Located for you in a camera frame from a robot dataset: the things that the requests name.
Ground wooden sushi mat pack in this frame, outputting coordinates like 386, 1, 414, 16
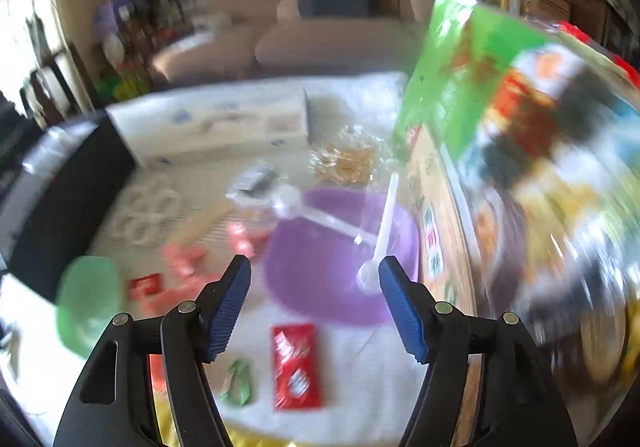
400, 124, 496, 447

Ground yellow sachet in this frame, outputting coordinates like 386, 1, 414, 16
152, 389, 321, 447

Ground tape roll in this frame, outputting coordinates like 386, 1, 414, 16
227, 164, 281, 208

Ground purple tissue packs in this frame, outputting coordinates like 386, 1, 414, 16
95, 2, 123, 36

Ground small red sachet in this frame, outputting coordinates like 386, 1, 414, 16
129, 273, 163, 303

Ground wooden chair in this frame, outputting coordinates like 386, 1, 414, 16
20, 44, 96, 120

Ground purple plastic dish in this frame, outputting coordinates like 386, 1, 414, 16
262, 188, 421, 325

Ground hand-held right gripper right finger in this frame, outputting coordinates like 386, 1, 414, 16
378, 256, 581, 447

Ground pink flower cutter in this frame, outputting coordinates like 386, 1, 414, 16
145, 277, 206, 315
162, 241, 208, 278
227, 221, 268, 260

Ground green sushi kit package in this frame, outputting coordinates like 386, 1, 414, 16
390, 0, 640, 308

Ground white cardboard box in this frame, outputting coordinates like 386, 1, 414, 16
107, 87, 311, 170

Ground brown cardboard box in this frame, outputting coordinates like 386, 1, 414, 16
519, 0, 571, 22

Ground white flower mold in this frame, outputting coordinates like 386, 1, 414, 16
110, 184, 183, 248

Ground green bag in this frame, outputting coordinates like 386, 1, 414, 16
97, 72, 151, 100

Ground green plastic lid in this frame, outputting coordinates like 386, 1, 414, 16
55, 256, 128, 360

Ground green candy wrapper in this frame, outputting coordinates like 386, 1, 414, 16
220, 357, 257, 408

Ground white measuring spoon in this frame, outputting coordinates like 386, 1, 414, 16
267, 184, 368, 248
356, 171, 401, 293

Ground beige sofa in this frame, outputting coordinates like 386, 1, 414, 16
150, 0, 493, 82

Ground striped cloth desktop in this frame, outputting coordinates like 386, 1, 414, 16
0, 72, 476, 447

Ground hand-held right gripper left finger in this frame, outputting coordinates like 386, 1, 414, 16
52, 254, 252, 447

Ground clear bag of red snacks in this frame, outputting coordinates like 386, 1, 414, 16
555, 19, 640, 90

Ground large red sachet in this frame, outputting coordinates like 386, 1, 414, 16
271, 323, 322, 412

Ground wooden sticks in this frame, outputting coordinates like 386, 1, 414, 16
180, 209, 236, 248

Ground clear plastic bag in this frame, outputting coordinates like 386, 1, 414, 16
307, 124, 396, 185

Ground black cardboard box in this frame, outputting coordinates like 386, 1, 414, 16
0, 109, 138, 303

